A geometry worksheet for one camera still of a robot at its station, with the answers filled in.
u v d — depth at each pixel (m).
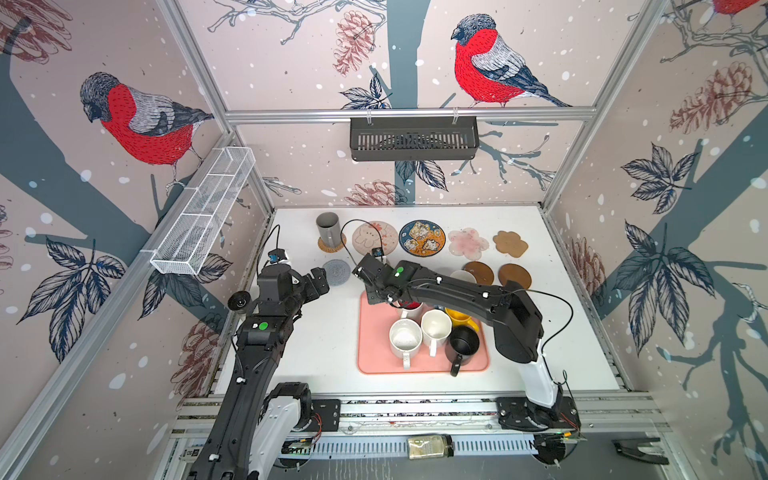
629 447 0.67
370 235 1.13
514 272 1.00
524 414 0.73
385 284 0.66
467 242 1.11
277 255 0.66
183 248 0.70
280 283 0.55
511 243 1.10
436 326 0.82
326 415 0.73
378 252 0.78
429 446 0.66
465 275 0.89
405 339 0.85
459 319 0.79
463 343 0.83
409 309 0.84
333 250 1.07
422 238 1.10
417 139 1.07
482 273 1.01
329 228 1.01
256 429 0.54
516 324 0.49
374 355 0.84
